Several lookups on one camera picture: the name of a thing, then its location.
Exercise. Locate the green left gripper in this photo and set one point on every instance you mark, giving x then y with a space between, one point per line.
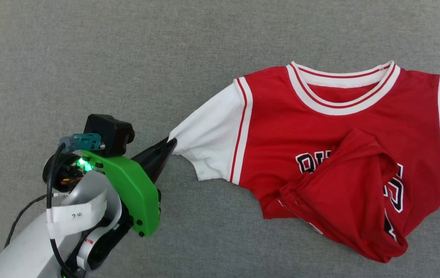
133 189

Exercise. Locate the red white basketball jersey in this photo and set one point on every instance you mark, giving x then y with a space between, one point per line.
281 135

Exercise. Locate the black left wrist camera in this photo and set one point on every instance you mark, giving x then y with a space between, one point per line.
110 133

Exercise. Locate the teal left camera connector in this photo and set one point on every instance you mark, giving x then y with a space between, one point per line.
85 142

